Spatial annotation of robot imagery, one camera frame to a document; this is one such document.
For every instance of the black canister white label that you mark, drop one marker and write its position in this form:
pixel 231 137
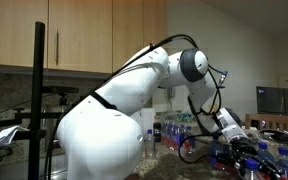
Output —
pixel 157 131

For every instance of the wooden dining chair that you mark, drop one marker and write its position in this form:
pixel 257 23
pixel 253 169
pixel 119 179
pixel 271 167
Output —
pixel 274 119

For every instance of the white paper towel roll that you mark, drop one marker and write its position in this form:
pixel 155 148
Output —
pixel 148 116

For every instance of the green white packet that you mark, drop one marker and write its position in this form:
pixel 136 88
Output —
pixel 185 117

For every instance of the black vertical stand pole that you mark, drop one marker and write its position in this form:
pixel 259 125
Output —
pixel 37 83

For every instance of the white folded paper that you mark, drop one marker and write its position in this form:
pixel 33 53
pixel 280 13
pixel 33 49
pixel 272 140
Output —
pixel 9 135

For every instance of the wooden wall cabinet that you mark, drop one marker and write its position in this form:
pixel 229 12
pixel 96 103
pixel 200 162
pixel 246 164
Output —
pixel 80 33

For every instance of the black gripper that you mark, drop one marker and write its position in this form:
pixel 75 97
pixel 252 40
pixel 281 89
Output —
pixel 240 143

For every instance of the flat screen television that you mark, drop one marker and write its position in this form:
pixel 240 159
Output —
pixel 273 100

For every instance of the black stereo camera bar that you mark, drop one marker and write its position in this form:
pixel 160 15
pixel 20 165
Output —
pixel 60 89

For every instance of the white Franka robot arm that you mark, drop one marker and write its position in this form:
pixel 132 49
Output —
pixel 100 140

